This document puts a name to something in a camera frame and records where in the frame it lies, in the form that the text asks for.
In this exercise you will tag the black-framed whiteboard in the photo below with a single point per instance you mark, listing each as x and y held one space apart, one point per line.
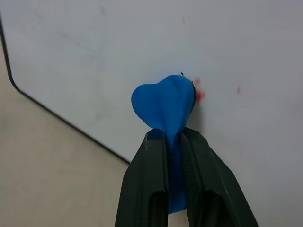
151 47

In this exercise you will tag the blue cloth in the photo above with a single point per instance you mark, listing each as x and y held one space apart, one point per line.
163 104

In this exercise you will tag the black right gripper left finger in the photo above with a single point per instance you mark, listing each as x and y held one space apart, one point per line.
139 179

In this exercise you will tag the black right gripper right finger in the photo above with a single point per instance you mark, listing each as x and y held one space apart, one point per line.
213 175

